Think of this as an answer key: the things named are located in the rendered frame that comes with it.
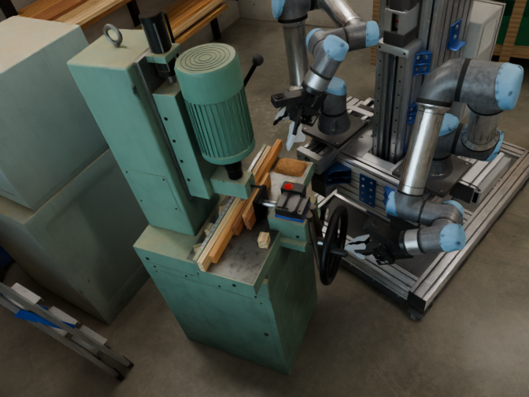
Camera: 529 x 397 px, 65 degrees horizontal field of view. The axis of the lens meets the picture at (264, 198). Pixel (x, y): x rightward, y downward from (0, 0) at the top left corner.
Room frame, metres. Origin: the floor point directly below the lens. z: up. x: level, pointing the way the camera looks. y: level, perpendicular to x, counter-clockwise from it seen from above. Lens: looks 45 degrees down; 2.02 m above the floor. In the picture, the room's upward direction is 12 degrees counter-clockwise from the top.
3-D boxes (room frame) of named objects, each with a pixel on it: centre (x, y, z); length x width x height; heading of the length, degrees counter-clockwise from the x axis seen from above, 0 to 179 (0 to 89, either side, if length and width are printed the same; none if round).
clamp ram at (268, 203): (1.03, -0.01, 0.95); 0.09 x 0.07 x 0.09; 149
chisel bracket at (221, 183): (1.08, 0.10, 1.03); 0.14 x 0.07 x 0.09; 59
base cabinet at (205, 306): (1.13, 0.18, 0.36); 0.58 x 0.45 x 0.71; 59
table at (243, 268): (1.02, -0.02, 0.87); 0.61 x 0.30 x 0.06; 149
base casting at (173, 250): (1.13, 0.18, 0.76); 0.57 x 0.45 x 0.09; 59
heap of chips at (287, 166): (1.25, -0.13, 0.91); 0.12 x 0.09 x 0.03; 59
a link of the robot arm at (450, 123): (1.17, -0.69, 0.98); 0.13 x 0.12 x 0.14; 52
